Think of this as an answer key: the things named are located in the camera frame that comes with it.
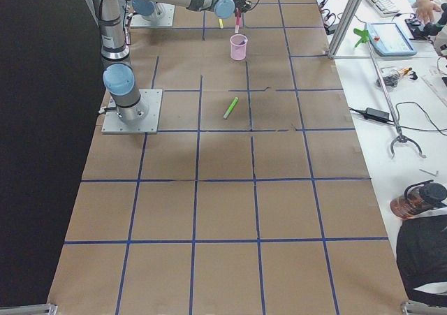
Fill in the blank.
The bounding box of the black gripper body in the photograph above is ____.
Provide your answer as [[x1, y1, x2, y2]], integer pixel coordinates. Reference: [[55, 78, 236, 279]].
[[233, 0, 251, 15]]

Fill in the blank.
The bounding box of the pink pen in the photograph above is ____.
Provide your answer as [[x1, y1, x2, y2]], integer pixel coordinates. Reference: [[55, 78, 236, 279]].
[[235, 8, 241, 34]]

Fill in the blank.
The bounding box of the pink mesh cup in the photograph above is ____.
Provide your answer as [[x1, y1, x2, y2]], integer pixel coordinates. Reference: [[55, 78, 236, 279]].
[[230, 34, 248, 61]]

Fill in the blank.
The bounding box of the green pen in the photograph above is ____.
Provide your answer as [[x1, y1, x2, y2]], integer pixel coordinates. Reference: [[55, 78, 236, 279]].
[[223, 96, 239, 119]]

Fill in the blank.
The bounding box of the green plastic clamp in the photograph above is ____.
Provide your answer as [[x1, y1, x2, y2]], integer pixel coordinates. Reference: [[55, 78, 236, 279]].
[[353, 28, 369, 47]]

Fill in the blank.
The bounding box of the white keyboard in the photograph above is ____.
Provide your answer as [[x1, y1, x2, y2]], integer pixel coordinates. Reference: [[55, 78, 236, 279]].
[[365, 0, 400, 17]]

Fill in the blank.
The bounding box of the blue teach pendant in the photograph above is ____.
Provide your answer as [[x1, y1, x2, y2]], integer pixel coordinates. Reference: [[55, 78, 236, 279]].
[[365, 22, 417, 57]]

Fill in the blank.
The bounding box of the black power adapter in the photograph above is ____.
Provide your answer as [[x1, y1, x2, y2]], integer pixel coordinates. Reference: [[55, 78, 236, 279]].
[[364, 108, 390, 123]]

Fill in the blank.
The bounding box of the long reach grabber tool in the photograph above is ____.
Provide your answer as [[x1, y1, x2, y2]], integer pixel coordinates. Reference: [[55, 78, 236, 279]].
[[365, 35, 427, 160]]

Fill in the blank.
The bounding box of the brown water bottle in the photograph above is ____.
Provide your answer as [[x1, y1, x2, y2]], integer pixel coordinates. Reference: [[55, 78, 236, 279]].
[[390, 180, 446, 219]]

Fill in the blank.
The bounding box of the person in black shirt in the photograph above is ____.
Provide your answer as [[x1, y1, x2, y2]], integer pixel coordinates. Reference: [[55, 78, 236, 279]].
[[396, 215, 446, 307]]

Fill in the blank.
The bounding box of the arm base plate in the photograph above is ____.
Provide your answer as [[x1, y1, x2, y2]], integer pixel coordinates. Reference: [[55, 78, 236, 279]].
[[101, 89, 163, 135], [130, 3, 175, 29]]

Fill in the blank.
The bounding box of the aluminium frame post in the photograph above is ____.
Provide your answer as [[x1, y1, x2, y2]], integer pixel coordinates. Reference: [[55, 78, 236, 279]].
[[327, 0, 362, 59]]

